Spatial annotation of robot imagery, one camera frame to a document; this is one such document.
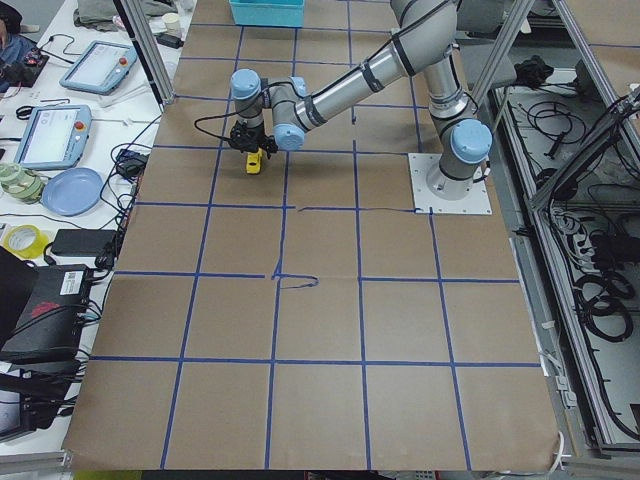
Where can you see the green tape rolls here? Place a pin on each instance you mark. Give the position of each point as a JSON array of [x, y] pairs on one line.
[[22, 184]]

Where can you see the far teach pendant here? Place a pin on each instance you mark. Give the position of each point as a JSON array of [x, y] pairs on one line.
[[100, 69]]

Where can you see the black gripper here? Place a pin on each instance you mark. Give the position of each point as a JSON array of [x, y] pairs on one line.
[[255, 139]]

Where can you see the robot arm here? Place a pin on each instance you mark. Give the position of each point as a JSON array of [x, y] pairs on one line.
[[275, 114]]

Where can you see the turquoise plastic bin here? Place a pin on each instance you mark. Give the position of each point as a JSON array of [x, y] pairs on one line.
[[268, 13]]

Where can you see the black power adapter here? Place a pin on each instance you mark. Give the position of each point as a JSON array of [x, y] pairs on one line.
[[82, 242]]

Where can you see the aluminium frame post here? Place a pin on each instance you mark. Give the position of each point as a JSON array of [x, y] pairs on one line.
[[144, 42]]

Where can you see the teach pendant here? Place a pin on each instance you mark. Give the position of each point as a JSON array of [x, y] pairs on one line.
[[55, 137], [100, 69]]

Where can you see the yellow beetle toy car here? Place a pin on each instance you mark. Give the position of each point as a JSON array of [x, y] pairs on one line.
[[253, 164]]

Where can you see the blue plate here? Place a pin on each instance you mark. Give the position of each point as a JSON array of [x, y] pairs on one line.
[[72, 192]]

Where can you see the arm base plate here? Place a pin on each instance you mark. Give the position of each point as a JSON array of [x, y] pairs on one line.
[[434, 193]]

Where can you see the yellow tape roll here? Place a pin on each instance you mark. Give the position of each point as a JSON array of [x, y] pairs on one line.
[[25, 241]]

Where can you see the near teach pendant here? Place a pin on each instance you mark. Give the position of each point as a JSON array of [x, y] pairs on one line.
[[55, 137]]

